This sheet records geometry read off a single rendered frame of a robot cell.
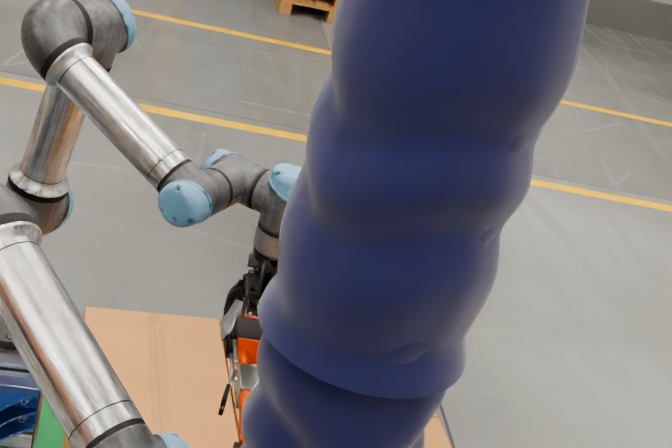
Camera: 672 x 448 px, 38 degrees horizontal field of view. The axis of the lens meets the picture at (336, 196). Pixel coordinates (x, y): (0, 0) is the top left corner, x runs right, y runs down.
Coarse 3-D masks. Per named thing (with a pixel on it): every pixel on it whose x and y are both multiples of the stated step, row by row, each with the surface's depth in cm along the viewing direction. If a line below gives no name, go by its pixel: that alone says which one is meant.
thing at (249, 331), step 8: (240, 320) 180; (248, 320) 181; (256, 320) 181; (240, 328) 178; (248, 328) 178; (256, 328) 179; (240, 336) 175; (248, 336) 176; (256, 336) 177; (240, 344) 175; (248, 344) 175; (256, 344) 175; (248, 352) 176; (256, 352) 176; (248, 360) 177; (256, 360) 177
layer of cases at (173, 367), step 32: (96, 320) 280; (128, 320) 284; (160, 320) 288; (192, 320) 292; (128, 352) 270; (160, 352) 274; (192, 352) 278; (224, 352) 283; (128, 384) 258; (160, 384) 261; (192, 384) 265; (224, 384) 268; (160, 416) 250; (192, 416) 253; (224, 416) 256
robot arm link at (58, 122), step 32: (96, 0) 170; (96, 32) 168; (128, 32) 176; (64, 96) 178; (32, 128) 185; (64, 128) 182; (32, 160) 185; (64, 160) 187; (32, 192) 187; (64, 192) 191
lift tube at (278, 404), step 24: (408, 144) 88; (528, 144) 93; (480, 240) 95; (264, 336) 107; (264, 360) 106; (384, 360) 98; (408, 360) 99; (264, 384) 107; (288, 384) 103; (312, 384) 102; (264, 408) 108; (288, 408) 103; (312, 408) 102; (336, 408) 102; (360, 408) 102; (384, 408) 102; (408, 408) 104; (432, 408) 106; (264, 432) 107; (288, 432) 105; (312, 432) 103; (336, 432) 102; (360, 432) 102; (384, 432) 103; (408, 432) 104
